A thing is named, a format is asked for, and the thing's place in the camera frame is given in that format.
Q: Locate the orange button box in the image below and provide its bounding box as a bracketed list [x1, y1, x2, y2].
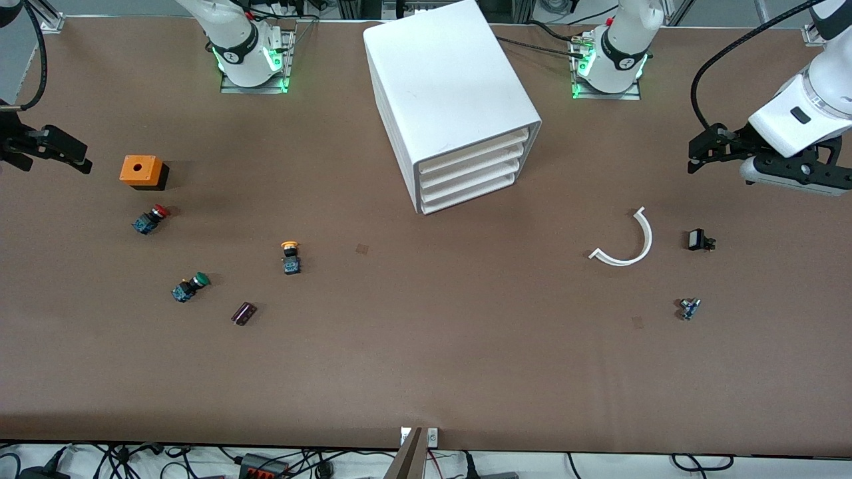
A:
[120, 155, 170, 191]

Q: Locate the red push button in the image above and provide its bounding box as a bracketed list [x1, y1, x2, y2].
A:
[131, 205, 170, 235]

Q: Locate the green push button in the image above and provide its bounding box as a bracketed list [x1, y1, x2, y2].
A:
[172, 271, 211, 303]

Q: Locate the white curved plastic strip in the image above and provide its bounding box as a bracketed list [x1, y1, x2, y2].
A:
[589, 207, 654, 267]

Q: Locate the black red power strip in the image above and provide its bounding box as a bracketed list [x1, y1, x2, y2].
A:
[240, 454, 290, 479]

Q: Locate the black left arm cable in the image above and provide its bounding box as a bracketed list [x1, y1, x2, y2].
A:
[690, 0, 826, 131]

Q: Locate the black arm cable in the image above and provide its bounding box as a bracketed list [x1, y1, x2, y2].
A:
[0, 0, 47, 111]
[690, 0, 826, 131]

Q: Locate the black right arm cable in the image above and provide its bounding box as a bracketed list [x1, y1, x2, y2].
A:
[0, 0, 47, 111]

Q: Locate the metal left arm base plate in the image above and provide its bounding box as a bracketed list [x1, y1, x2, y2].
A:
[571, 40, 642, 101]

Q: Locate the aluminium frame profile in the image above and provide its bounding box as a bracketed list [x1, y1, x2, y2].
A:
[27, 0, 65, 33]

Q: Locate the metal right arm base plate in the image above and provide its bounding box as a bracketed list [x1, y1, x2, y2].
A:
[220, 30, 297, 94]

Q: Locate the black cable on table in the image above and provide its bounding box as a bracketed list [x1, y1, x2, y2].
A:
[496, 20, 590, 61]

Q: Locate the black looped cable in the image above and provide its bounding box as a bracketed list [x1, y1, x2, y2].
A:
[671, 454, 735, 472]

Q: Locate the brown wooden post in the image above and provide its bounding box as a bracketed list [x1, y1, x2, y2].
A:
[385, 427, 427, 479]

